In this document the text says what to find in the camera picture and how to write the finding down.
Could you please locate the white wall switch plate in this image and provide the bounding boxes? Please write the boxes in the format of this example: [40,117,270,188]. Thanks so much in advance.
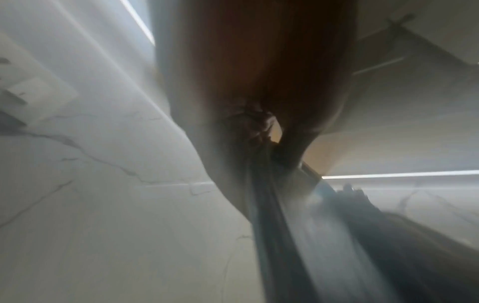
[0,32,80,128]

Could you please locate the beige wall cabinet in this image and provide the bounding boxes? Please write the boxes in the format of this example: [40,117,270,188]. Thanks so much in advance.
[299,0,479,178]

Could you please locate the grey blue cloth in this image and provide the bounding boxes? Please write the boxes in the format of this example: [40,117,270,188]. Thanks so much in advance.
[248,141,479,303]

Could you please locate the white light strip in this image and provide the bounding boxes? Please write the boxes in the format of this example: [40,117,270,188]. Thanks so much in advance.
[120,0,156,45]
[321,170,479,180]

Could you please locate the person's left hand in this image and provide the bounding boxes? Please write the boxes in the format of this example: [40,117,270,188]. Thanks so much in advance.
[149,0,359,221]

